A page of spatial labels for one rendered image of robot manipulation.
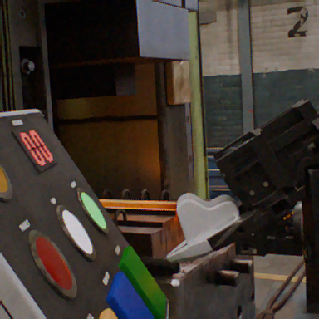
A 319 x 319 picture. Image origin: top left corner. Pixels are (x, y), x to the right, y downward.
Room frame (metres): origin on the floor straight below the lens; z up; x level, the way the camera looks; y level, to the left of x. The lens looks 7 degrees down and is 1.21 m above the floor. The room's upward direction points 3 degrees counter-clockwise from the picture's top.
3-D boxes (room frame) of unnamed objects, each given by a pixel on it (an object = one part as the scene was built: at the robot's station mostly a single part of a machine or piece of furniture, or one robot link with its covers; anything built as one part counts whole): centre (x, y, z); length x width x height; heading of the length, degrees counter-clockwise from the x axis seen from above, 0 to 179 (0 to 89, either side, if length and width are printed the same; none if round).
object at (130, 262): (0.62, 0.03, 1.01); 0.07 x 0.05 x 0.07; 178
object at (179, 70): (1.41, -0.06, 1.27); 0.09 x 0.02 x 0.17; 152
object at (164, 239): (1.16, 0.16, 0.96); 0.42 x 0.20 x 0.09; 62
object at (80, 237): (0.53, 0.08, 1.09); 0.05 x 0.03 x 0.04; 152
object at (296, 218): (1.01, -0.19, 0.97); 0.12 x 0.08 x 0.09; 63
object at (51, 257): (0.43, 0.08, 1.09); 0.05 x 0.03 x 0.04; 152
